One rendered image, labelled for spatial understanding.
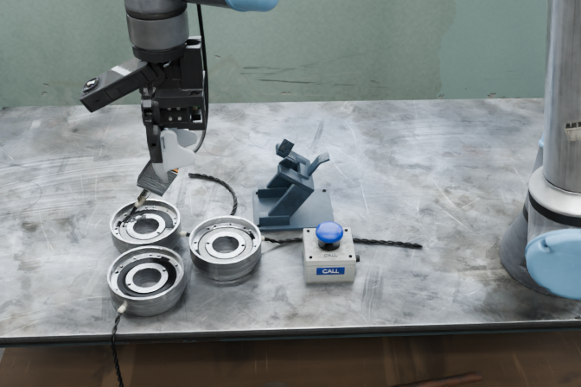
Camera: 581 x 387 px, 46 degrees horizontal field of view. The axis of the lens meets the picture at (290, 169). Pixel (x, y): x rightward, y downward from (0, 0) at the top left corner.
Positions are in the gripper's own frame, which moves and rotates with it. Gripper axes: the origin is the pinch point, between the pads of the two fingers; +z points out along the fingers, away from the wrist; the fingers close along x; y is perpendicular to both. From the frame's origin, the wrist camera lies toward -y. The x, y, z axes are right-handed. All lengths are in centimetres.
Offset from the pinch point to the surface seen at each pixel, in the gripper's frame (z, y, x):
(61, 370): 38.1, -20.4, -4.1
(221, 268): 10.0, 8.3, -10.3
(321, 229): 5.8, 22.5, -7.7
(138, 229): 11.9, -4.8, 1.1
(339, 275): 11.6, 24.9, -11.1
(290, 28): 48, 29, 155
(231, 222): 10.2, 9.6, -0.3
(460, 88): 75, 96, 153
